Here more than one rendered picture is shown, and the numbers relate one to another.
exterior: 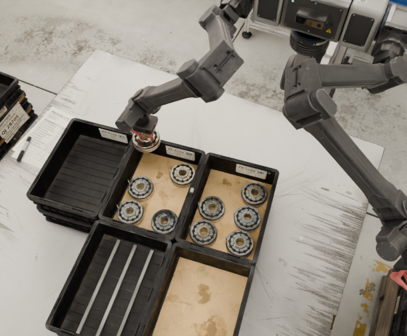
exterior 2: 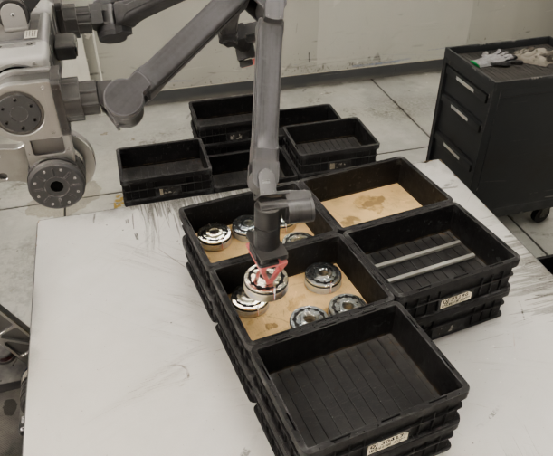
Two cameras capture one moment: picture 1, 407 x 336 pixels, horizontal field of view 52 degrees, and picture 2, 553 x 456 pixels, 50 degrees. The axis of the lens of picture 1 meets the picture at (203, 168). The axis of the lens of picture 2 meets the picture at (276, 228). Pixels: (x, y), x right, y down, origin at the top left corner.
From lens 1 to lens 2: 1.91 m
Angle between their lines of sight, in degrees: 76
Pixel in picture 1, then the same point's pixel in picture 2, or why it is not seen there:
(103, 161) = (315, 401)
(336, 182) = (119, 232)
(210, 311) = (357, 211)
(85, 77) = not seen: outside the picture
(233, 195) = (230, 253)
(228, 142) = (133, 342)
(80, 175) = (364, 407)
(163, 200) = (298, 300)
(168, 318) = not seen: hidden behind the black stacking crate
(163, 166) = (254, 331)
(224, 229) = not seen: hidden behind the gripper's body
